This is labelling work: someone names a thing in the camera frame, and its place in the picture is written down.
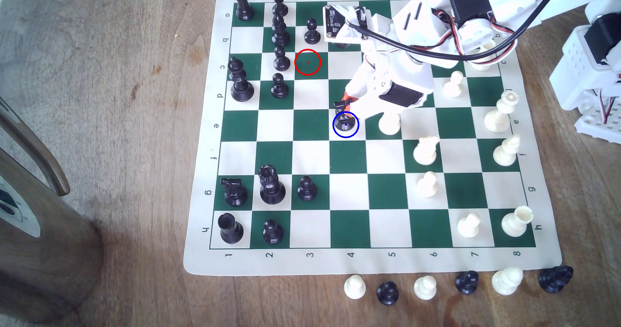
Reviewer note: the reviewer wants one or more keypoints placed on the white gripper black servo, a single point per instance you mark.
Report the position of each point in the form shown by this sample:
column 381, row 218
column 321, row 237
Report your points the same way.
column 402, row 94

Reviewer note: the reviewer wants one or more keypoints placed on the black chess knight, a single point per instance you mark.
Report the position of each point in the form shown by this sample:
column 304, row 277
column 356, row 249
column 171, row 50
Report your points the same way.
column 345, row 121
column 235, row 195

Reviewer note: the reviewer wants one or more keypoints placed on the white chess pawn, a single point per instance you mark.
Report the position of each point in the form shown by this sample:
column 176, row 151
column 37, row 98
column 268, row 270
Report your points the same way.
column 389, row 125
column 453, row 87
column 354, row 288
column 425, row 289
column 468, row 226
column 427, row 185

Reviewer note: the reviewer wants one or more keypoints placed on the white chess knight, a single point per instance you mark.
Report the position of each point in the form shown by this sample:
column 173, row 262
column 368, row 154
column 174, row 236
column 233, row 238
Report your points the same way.
column 425, row 152

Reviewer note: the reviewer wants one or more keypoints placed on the green white chess mat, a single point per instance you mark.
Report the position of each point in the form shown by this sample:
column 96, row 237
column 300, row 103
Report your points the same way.
column 310, row 157

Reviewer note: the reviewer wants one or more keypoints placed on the black chess pawn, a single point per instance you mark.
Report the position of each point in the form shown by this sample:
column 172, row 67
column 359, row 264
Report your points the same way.
column 281, row 61
column 279, row 88
column 306, row 191
column 272, row 234
column 279, row 6
column 312, row 35
column 387, row 294

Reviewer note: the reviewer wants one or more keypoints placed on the white chess piece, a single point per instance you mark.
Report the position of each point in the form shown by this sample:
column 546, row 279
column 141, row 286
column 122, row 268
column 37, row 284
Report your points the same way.
column 483, row 64

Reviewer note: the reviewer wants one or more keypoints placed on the black chess queen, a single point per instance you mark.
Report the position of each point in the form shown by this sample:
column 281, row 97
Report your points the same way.
column 271, row 188

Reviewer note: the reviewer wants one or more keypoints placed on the white chess queen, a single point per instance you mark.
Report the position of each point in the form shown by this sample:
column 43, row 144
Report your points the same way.
column 498, row 116

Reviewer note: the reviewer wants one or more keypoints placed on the white chess bishop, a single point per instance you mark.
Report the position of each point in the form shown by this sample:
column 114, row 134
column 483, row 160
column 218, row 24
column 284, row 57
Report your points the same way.
column 506, row 153
column 507, row 282

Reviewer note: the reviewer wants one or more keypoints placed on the black chess rook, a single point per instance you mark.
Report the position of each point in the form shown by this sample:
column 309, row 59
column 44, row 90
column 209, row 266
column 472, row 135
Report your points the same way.
column 230, row 231
column 243, row 7

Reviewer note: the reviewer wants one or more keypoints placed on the white chess rook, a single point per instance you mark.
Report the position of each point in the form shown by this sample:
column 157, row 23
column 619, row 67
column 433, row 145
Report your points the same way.
column 515, row 222

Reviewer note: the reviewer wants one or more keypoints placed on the black chess bishop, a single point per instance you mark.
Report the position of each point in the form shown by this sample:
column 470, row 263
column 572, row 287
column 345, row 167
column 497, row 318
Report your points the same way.
column 466, row 283

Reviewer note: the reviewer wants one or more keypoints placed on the black crowned chess piece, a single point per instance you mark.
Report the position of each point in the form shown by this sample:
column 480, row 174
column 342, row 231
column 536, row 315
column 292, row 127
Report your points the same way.
column 555, row 279

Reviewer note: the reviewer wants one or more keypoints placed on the black pawn second row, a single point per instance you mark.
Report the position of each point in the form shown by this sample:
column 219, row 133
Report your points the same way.
column 280, row 33

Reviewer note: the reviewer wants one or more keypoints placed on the brown metal pitcher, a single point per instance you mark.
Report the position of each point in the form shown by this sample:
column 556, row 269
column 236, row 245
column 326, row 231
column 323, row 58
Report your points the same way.
column 43, row 249

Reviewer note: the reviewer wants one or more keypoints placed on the small camera circuit board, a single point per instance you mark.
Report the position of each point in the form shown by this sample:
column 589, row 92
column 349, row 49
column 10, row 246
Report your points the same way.
column 337, row 21

